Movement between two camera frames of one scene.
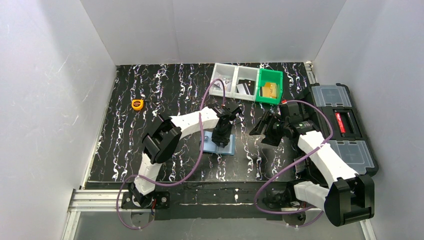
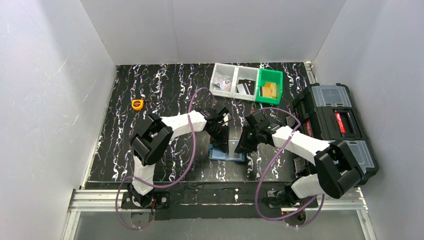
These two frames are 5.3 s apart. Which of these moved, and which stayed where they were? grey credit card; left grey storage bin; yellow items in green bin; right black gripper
Moved: right black gripper
Stayed: grey credit card; yellow items in green bin; left grey storage bin
